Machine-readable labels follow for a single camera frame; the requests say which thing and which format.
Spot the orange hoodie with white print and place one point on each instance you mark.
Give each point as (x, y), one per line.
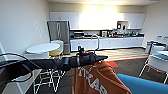
(96, 80)

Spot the white lower kitchen cabinets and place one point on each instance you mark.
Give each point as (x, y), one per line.
(113, 42)

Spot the white kitchen cabinets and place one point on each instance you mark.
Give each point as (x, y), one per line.
(63, 16)
(113, 42)

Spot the small countertop kettle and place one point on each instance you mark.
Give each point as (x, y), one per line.
(104, 33)

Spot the black microwave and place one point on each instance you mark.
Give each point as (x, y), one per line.
(79, 34)

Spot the yellow shell chair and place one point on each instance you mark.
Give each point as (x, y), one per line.
(55, 52)

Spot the stainless steel fridge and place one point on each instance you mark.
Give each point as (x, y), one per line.
(58, 33)

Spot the white round table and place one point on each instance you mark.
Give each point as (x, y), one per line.
(43, 48)

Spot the white upper kitchen cabinets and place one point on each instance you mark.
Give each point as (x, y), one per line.
(63, 16)

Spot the blue recycling bin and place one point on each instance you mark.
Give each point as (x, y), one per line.
(149, 46)

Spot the white chair blue seat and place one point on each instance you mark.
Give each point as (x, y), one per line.
(156, 63)

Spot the white rectangular table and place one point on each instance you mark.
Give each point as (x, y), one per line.
(163, 52)

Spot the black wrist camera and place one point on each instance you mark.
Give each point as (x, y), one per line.
(81, 50)

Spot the white wall poster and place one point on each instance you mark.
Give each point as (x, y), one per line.
(38, 30)

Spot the white wall sign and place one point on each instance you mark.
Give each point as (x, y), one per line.
(165, 38)
(159, 38)

